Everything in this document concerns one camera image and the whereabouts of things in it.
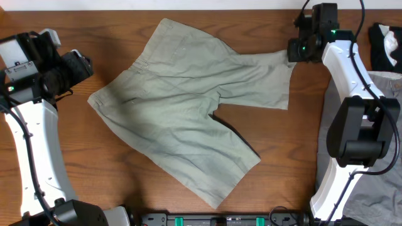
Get light green khaki shorts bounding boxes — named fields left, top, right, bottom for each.
left=88, top=19, right=294, bottom=208

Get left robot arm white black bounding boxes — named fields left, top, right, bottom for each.
left=1, top=29, right=133, bottom=225

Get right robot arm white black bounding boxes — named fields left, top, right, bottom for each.
left=287, top=3, right=401, bottom=225

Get black and white garment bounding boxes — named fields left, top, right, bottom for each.
left=369, top=23, right=401, bottom=73

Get grey shorts on pile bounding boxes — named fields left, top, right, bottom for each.
left=315, top=72, right=401, bottom=226

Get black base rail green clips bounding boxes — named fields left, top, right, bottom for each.
left=137, top=206, right=310, bottom=226

